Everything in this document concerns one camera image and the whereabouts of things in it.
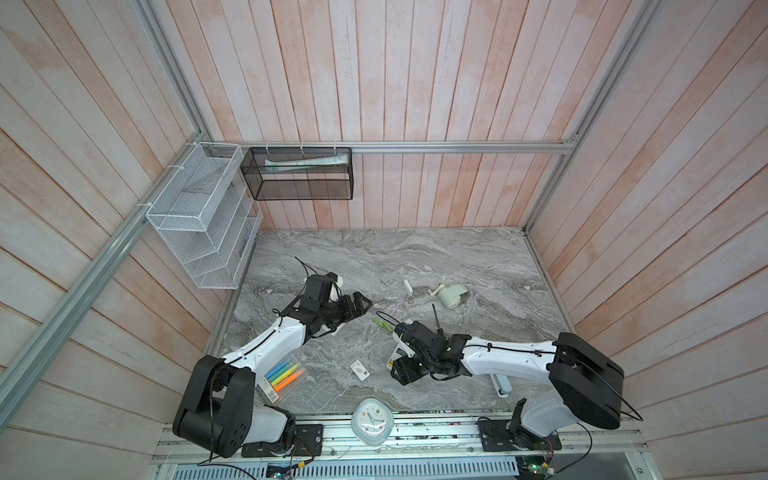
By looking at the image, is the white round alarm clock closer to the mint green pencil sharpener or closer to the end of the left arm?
the end of the left arm

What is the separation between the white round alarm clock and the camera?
74cm

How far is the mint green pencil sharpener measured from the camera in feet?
3.19

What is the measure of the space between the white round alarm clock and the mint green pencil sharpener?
14.8 inches
